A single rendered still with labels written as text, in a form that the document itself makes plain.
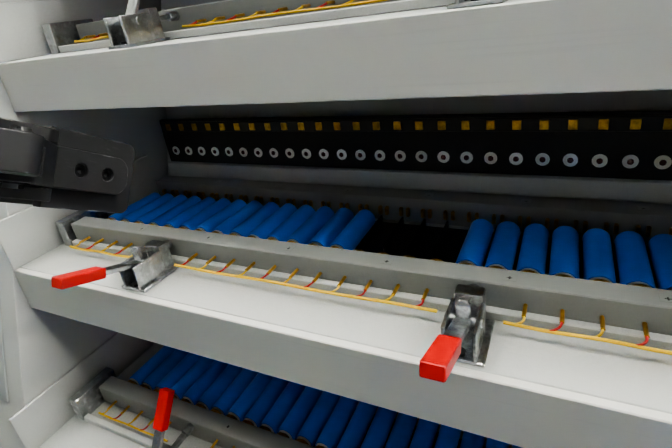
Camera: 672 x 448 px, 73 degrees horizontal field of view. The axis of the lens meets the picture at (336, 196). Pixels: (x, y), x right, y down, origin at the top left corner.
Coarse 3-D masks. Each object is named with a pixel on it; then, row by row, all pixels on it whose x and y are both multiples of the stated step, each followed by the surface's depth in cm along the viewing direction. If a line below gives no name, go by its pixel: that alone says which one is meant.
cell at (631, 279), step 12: (624, 240) 32; (636, 240) 31; (624, 252) 30; (636, 252) 30; (624, 264) 29; (636, 264) 29; (648, 264) 29; (624, 276) 28; (636, 276) 28; (648, 276) 28
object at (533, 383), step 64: (512, 192) 39; (576, 192) 37; (640, 192) 35; (64, 256) 45; (128, 320) 38; (192, 320) 34; (256, 320) 32; (320, 320) 31; (384, 320) 30; (320, 384) 31; (384, 384) 28; (448, 384) 26; (512, 384) 24; (576, 384) 24; (640, 384) 23
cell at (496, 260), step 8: (504, 224) 36; (512, 224) 36; (496, 232) 35; (504, 232) 34; (512, 232) 35; (496, 240) 34; (504, 240) 33; (512, 240) 34; (496, 248) 33; (504, 248) 32; (512, 248) 33; (488, 256) 33; (496, 256) 32; (504, 256) 32; (512, 256) 32; (488, 264) 31; (496, 264) 31; (504, 264) 31; (512, 264) 32
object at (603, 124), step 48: (192, 144) 54; (240, 144) 51; (288, 144) 48; (336, 144) 46; (384, 144) 43; (432, 144) 41; (480, 144) 39; (528, 144) 38; (576, 144) 36; (624, 144) 35
